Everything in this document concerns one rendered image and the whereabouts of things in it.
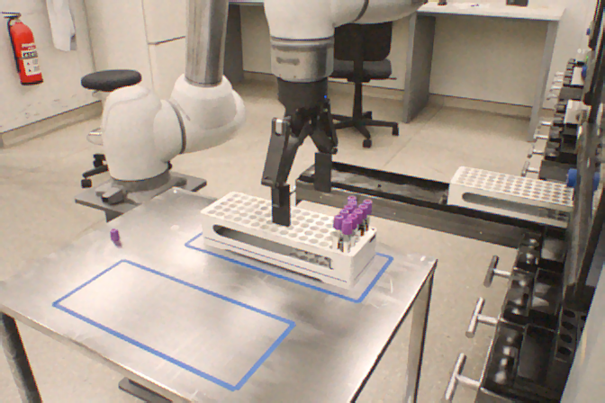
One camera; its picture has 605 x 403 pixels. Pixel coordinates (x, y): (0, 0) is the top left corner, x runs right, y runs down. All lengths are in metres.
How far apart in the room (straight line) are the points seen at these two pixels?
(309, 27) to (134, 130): 0.73
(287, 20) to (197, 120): 0.74
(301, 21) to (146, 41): 3.60
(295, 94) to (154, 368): 0.41
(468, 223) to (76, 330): 0.75
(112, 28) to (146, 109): 3.17
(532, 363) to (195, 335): 0.45
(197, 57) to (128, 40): 3.06
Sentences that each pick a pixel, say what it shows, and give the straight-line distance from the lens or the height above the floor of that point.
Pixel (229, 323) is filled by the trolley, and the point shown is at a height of 0.82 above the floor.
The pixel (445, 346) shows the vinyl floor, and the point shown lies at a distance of 2.00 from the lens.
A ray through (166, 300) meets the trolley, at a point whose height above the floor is 0.82.
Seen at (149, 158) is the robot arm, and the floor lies 0.81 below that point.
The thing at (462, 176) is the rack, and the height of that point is 0.86.
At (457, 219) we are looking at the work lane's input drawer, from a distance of 1.11.
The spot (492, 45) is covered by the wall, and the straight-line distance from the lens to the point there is 4.64.
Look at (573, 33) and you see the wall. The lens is 4.58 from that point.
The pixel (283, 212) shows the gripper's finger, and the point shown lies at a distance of 0.78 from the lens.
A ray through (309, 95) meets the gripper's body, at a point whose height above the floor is 1.11.
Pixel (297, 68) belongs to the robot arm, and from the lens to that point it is 0.73.
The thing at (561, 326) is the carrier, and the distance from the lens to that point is 0.73.
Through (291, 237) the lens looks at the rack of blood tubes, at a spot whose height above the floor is 0.87.
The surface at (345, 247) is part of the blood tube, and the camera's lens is 0.79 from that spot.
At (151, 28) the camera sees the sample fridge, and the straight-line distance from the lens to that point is 4.22.
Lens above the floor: 1.31
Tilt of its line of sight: 27 degrees down
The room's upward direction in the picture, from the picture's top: straight up
